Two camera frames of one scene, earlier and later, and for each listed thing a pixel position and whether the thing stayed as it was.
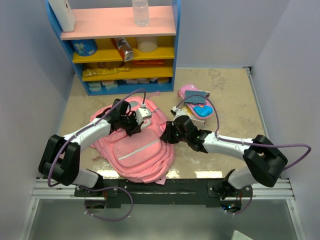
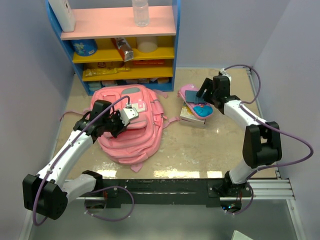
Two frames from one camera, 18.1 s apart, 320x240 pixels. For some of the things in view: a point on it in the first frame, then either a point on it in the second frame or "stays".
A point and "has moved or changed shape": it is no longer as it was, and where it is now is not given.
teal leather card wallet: x=197 y=100 stays
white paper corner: x=237 y=235 stays
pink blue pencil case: x=202 y=111 stays
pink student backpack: x=143 y=156 has moved or changed shape
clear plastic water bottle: x=141 y=14 stays
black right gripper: x=167 y=136 to x=205 y=85
